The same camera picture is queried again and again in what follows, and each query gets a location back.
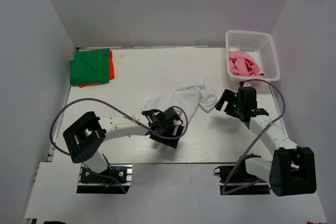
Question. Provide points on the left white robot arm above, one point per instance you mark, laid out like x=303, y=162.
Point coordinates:
x=84, y=137

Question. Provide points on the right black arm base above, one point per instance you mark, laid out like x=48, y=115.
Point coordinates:
x=239, y=178

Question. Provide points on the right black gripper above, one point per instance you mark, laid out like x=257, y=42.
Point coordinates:
x=226, y=102

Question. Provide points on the white t shirt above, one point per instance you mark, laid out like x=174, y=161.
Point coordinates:
x=192, y=93

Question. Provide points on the white plastic basket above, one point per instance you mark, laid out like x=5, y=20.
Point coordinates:
x=260, y=47

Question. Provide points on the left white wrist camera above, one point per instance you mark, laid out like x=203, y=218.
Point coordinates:
x=178, y=124

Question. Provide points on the green folded t shirt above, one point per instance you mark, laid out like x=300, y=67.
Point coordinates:
x=90, y=67

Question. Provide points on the orange folded t shirt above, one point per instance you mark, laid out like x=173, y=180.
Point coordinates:
x=111, y=73

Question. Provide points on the pink t shirt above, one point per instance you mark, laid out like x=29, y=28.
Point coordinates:
x=242, y=64

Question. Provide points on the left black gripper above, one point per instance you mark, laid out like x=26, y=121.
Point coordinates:
x=166, y=133

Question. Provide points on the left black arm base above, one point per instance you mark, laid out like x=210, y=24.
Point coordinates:
x=115, y=181

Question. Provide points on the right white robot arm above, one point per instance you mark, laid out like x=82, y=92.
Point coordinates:
x=292, y=169

